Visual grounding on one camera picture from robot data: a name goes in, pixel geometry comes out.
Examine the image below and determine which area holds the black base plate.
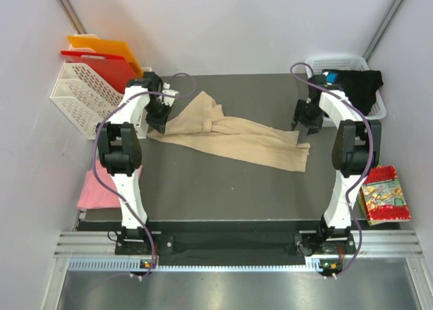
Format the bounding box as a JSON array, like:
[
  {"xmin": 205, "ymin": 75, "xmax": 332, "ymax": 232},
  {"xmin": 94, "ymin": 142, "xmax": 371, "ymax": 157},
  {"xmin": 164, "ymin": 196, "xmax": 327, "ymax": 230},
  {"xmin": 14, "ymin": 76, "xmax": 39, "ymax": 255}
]
[{"xmin": 114, "ymin": 231, "xmax": 356, "ymax": 257}]

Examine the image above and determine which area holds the white slotted cable duct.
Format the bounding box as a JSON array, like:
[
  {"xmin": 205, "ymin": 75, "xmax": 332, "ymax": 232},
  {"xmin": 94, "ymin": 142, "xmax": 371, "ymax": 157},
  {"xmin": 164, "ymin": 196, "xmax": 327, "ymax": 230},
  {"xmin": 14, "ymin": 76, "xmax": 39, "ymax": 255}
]
[{"xmin": 68, "ymin": 258, "xmax": 323, "ymax": 273}]

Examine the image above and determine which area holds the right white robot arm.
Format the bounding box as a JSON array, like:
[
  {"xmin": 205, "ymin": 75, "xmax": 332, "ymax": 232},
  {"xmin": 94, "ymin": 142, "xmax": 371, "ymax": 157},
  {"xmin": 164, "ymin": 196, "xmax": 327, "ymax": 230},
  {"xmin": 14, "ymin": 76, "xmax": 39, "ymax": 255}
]
[{"xmin": 292, "ymin": 74, "xmax": 382, "ymax": 256}]

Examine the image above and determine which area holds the colourful picture book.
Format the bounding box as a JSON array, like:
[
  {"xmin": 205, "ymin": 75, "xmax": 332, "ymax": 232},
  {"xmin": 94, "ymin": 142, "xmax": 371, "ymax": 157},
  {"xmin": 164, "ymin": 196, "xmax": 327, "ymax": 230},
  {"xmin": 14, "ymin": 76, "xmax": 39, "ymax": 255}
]
[{"xmin": 357, "ymin": 165, "xmax": 412, "ymax": 226}]

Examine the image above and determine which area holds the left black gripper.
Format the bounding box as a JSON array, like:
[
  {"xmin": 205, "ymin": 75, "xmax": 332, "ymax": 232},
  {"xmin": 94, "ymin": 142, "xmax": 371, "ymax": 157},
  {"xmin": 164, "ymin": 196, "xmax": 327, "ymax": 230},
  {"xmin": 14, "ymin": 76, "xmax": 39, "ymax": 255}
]
[{"xmin": 144, "ymin": 99, "xmax": 173, "ymax": 135}]

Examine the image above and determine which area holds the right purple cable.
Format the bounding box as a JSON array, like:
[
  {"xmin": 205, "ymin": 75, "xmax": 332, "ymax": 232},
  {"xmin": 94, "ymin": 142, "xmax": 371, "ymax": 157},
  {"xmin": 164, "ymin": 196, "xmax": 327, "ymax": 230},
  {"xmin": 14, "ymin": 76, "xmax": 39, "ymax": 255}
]
[{"xmin": 290, "ymin": 62, "xmax": 377, "ymax": 279}]

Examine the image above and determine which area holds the black t shirt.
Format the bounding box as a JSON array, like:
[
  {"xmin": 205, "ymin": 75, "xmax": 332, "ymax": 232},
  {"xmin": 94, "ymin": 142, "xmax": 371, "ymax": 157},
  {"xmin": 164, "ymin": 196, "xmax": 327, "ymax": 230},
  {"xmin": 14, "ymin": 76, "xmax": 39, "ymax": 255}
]
[{"xmin": 322, "ymin": 69, "xmax": 384, "ymax": 116}]

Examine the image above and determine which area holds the orange plastic folder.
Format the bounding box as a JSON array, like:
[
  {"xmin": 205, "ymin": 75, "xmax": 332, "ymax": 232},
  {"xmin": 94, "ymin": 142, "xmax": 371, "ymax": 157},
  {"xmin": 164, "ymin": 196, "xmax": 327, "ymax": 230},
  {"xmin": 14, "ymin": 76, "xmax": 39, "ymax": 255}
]
[{"xmin": 67, "ymin": 35, "xmax": 142, "ymax": 76}]

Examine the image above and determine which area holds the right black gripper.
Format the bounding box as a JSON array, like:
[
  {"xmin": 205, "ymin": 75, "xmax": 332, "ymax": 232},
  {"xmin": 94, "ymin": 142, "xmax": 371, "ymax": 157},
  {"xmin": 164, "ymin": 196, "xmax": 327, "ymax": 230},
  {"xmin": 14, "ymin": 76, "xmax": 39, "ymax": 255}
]
[{"xmin": 292, "ymin": 100, "xmax": 324, "ymax": 136}]

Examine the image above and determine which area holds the beige t shirt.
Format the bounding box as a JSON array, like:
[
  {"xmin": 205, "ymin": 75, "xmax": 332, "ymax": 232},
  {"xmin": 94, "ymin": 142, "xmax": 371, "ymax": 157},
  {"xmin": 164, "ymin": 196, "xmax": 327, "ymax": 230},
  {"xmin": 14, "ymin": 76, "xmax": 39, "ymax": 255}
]
[{"xmin": 147, "ymin": 91, "xmax": 311, "ymax": 173}]

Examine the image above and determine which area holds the white perforated file organizer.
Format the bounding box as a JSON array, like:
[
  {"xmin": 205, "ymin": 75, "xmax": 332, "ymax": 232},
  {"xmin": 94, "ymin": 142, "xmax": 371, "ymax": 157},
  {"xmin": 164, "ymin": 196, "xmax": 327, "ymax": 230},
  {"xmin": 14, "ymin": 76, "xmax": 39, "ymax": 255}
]
[{"xmin": 49, "ymin": 62, "xmax": 156, "ymax": 140}]

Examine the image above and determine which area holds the red plastic folder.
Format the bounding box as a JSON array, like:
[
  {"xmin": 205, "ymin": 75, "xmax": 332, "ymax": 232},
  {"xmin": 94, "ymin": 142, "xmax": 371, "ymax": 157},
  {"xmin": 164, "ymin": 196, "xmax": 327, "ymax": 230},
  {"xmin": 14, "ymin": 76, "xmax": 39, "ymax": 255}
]
[{"xmin": 60, "ymin": 50, "xmax": 135, "ymax": 94}]

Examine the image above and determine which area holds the pink folded t shirt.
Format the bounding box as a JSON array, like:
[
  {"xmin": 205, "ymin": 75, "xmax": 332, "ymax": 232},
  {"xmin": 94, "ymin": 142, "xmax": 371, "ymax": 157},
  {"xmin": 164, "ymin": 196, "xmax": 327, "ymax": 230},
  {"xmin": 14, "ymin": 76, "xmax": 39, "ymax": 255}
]
[{"xmin": 76, "ymin": 169, "xmax": 120, "ymax": 210}]

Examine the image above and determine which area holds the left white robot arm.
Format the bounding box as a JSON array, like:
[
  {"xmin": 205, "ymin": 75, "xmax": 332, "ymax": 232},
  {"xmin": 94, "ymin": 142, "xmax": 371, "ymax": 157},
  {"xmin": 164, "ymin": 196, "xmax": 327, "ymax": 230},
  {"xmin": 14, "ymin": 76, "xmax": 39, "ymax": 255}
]
[{"xmin": 93, "ymin": 72, "xmax": 178, "ymax": 256}]

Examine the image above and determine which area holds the purple cable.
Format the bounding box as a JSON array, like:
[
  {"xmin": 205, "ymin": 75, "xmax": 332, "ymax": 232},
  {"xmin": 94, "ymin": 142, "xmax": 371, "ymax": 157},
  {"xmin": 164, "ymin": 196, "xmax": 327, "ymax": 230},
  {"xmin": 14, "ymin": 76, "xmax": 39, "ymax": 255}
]
[
  {"xmin": 93, "ymin": 72, "xmax": 198, "ymax": 279},
  {"xmin": 290, "ymin": 62, "xmax": 377, "ymax": 279}
]

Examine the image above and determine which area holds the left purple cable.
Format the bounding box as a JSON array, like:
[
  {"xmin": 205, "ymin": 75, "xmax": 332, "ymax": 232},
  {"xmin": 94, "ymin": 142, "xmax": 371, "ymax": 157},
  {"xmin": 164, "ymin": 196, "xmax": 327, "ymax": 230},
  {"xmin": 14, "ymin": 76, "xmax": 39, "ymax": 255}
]
[{"xmin": 93, "ymin": 72, "xmax": 198, "ymax": 279}]

